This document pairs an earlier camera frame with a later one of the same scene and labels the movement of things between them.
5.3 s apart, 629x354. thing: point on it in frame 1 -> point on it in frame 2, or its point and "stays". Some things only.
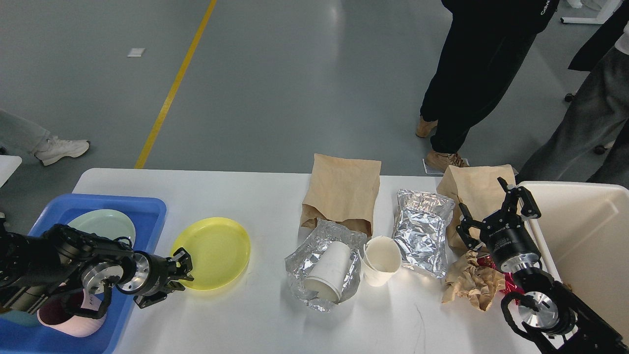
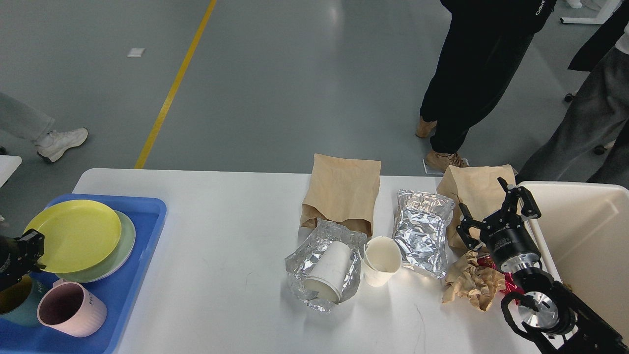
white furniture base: x=608 y=7 stays
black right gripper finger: x=529 y=210 stays
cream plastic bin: x=583 y=235 stays
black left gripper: x=152 y=272 -> x=13 y=267
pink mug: x=62 y=315 stays
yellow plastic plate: x=219 y=248 -> x=78 y=235
